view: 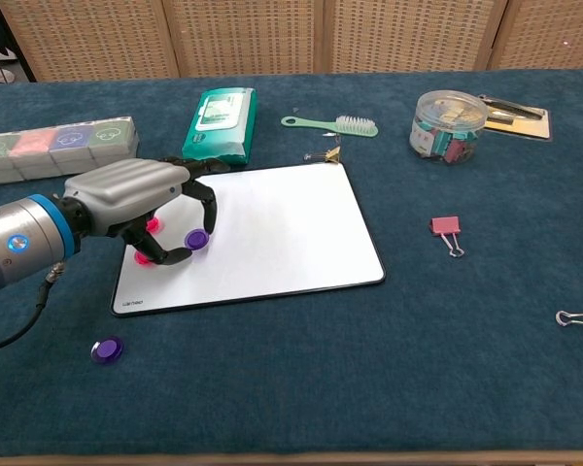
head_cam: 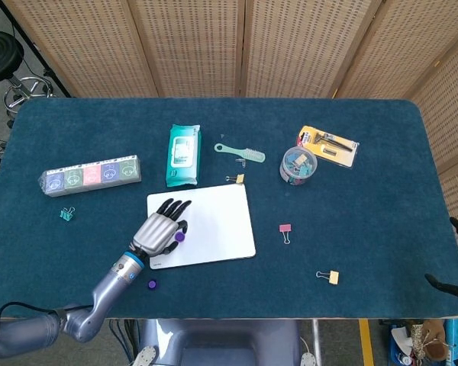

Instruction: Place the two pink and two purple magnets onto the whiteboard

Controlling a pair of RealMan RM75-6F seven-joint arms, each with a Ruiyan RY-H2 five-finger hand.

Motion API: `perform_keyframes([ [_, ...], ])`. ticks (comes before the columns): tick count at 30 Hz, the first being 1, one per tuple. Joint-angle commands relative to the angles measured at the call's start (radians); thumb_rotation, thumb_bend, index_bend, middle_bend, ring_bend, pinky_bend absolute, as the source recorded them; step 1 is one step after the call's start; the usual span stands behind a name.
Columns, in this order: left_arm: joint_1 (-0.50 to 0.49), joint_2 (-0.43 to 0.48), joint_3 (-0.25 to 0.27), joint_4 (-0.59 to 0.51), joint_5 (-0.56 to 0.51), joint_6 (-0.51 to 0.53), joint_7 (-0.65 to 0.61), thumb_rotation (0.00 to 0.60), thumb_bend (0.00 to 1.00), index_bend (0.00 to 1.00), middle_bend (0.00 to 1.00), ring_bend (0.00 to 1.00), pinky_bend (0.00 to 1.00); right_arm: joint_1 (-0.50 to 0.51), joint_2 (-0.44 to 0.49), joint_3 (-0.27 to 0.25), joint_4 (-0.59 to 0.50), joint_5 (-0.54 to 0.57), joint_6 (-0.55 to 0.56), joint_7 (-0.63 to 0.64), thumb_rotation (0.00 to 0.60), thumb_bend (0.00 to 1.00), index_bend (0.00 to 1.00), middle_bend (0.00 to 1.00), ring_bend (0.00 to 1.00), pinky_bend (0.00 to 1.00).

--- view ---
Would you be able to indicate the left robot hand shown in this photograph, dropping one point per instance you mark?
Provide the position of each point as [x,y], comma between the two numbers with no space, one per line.
[126,189]

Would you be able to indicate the pink round magnet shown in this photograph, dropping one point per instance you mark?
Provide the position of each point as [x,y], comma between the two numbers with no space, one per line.
[140,258]
[154,225]

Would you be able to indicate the purple round magnet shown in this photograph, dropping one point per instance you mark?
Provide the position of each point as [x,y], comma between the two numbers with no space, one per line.
[108,348]
[195,239]

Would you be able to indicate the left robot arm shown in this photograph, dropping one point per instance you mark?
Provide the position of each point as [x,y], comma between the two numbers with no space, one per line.
[14,242]

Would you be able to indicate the wrapped tissue multipack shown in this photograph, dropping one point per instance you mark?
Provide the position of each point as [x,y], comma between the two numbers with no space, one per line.
[58,150]

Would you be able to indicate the green wet wipes pack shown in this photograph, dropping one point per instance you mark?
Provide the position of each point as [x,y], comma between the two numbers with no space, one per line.
[218,126]

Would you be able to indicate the white magnetic board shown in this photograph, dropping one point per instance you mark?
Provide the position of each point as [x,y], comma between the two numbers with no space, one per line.
[282,233]

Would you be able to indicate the wicker folding screen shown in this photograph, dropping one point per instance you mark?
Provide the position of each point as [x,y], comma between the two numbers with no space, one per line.
[248,34]

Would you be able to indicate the small yellow binder clip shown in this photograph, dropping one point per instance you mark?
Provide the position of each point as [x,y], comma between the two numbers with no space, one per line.
[333,155]

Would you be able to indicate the green plastic brush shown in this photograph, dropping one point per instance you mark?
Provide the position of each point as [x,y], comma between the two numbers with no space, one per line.
[354,127]

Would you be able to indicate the dark teal table cloth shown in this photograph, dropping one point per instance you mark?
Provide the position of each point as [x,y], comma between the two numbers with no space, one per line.
[291,388]

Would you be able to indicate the pink binder clip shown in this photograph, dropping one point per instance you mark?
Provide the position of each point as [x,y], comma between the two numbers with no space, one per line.
[445,224]

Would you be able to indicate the clear jar of binder clips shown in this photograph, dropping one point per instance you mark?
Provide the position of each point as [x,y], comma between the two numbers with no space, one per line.
[447,131]

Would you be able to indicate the yellow razor blister pack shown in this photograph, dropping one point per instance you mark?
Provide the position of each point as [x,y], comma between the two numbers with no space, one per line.
[520,124]

